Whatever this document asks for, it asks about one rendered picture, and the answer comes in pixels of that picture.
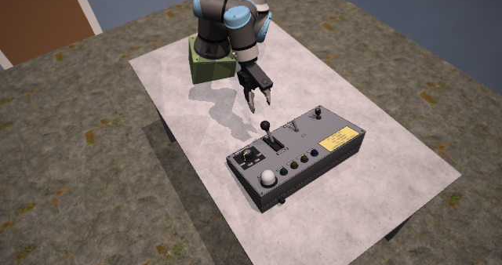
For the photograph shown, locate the dark grey control console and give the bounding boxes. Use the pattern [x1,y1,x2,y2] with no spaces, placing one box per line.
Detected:
[227,105,366,213]

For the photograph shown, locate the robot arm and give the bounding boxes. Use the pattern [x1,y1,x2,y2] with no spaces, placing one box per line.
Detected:
[193,0,273,92]

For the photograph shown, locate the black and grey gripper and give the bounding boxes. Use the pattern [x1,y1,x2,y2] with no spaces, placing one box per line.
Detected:
[237,57,271,114]

